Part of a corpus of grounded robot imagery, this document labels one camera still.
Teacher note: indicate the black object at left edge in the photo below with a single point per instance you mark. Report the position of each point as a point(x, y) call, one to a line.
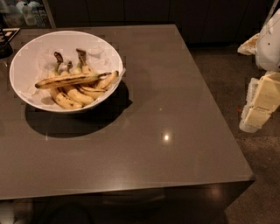
point(6, 35)

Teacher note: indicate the right bunch banana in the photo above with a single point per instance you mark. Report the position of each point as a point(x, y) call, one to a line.
point(82, 67)

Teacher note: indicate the middle bunch banana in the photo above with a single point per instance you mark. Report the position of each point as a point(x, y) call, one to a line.
point(72, 91)

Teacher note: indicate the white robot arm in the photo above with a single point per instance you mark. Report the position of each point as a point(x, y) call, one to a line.
point(249, 45)

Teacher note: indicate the bunch banana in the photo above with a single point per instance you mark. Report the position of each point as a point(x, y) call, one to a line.
point(72, 91)
point(82, 67)
point(61, 98)

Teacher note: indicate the left bunch banana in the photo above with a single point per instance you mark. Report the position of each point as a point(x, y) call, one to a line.
point(61, 98)

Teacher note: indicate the white bowl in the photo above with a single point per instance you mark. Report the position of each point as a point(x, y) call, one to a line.
point(35, 60)

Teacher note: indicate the rightmost short banana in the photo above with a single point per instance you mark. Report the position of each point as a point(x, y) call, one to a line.
point(105, 79)

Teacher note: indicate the white paper bowl liner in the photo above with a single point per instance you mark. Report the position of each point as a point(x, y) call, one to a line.
point(69, 78)

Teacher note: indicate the shelf with bottles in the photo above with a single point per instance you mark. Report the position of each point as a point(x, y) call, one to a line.
point(26, 14)

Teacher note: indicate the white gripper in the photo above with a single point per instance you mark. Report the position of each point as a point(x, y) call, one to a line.
point(269, 48)

